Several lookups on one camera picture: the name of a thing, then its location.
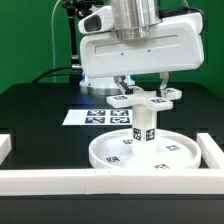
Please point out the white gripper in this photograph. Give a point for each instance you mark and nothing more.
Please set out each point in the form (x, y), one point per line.
(174, 45)

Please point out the white cross-shaped table base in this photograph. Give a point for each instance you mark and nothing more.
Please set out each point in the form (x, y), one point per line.
(150, 99)

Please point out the white round table top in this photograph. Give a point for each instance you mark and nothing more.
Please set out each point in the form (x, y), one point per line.
(170, 150)

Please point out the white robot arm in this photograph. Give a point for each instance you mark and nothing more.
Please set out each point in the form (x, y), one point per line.
(132, 37)

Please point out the white marker sheet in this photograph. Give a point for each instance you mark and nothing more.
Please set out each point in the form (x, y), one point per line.
(80, 117)

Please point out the white U-shaped boundary fence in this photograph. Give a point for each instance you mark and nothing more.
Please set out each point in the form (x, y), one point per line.
(208, 180)

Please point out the black camera stand pole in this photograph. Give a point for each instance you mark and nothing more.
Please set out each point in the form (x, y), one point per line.
(78, 9)

